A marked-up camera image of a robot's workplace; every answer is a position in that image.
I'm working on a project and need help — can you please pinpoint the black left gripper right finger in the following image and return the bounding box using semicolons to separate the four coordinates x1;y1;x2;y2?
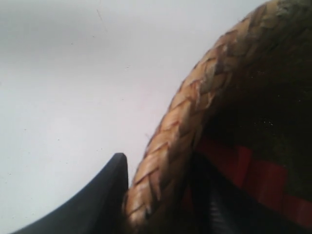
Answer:
187;151;244;234

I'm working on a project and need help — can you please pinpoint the red object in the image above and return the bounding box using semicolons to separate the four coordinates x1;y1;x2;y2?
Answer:
181;136;312;234

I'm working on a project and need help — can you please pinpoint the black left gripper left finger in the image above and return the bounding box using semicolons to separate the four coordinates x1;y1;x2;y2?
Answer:
17;153;128;234

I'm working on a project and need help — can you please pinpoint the brown woven straw basket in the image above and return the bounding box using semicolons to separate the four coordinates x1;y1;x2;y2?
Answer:
122;0;312;234

